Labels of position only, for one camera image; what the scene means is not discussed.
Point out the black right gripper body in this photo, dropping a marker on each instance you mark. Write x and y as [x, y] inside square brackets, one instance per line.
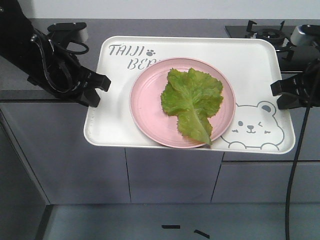
[309, 85]

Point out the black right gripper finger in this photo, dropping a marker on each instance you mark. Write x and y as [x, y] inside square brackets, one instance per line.
[288, 86]
[289, 101]

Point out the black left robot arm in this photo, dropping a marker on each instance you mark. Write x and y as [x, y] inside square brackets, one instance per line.
[15, 32]

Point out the green lettuce leaf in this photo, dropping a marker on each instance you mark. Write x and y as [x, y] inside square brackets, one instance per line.
[193, 97]

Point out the grey lower cabinet doors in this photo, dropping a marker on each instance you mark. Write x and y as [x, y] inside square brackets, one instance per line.
[72, 171]

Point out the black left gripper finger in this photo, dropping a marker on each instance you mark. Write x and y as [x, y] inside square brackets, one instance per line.
[97, 81]
[90, 98]

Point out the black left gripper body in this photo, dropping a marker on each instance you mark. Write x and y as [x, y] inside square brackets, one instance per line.
[61, 73]

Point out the cream bear serving tray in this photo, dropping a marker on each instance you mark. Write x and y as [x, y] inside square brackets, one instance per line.
[249, 65]

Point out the black gas stove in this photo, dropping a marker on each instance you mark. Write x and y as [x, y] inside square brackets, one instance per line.
[291, 58]

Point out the pink round plate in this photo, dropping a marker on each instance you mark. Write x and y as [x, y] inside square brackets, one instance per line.
[147, 112]

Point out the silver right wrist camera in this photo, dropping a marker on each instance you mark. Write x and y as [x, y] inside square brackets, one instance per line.
[305, 35]

